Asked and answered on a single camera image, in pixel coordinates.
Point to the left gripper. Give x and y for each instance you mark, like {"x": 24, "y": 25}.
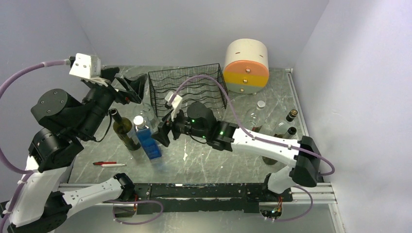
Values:
{"x": 135, "y": 87}

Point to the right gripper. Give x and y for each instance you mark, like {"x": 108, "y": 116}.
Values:
{"x": 162, "y": 134}

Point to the blue square bottle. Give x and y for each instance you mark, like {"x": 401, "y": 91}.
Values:
{"x": 144, "y": 136}

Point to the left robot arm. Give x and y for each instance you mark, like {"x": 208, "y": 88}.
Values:
{"x": 38, "y": 206}

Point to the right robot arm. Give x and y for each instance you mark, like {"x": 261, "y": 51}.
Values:
{"x": 301, "y": 158}

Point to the clear bottle white cap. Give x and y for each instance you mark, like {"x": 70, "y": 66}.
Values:
{"x": 147, "y": 112}

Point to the dark green wine bottle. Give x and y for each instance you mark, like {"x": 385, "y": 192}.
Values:
{"x": 125, "y": 130}

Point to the round clear bottle silver cap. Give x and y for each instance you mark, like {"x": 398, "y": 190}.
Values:
{"x": 254, "y": 117}

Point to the green wine bottle label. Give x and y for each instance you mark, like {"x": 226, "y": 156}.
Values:
{"x": 288, "y": 134}

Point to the clear bottle gold top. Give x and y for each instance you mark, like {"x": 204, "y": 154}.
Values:
{"x": 284, "y": 123}

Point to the white pen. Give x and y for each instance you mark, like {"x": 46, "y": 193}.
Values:
{"x": 112, "y": 165}

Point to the red pen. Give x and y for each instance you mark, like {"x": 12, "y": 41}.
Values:
{"x": 104, "y": 163}

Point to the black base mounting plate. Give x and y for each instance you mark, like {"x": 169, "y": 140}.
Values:
{"x": 206, "y": 197}

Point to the round cream drawer cabinet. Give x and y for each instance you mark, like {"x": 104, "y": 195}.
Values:
{"x": 246, "y": 68}

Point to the black wire wine rack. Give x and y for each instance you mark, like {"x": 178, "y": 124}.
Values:
{"x": 161, "y": 82}

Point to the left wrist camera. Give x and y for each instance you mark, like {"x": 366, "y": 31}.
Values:
{"x": 86, "y": 66}

